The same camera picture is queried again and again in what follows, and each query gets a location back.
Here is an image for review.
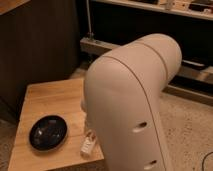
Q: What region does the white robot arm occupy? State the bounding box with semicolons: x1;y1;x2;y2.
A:
84;34;182;171

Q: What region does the black ceramic bowl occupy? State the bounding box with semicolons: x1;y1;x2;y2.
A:
29;115;68;151

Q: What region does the grey metal shelf beam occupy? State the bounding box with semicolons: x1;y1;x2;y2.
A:
80;37;213;85

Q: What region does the wooden table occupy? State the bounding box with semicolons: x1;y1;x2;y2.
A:
8;78;103;171

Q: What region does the metal pole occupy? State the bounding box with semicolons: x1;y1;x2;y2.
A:
86;0;94;41

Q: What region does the upper wooden shelf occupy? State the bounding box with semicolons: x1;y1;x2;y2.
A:
93;0;213;21

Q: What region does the black handle object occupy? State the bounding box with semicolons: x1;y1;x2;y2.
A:
182;60;208;70

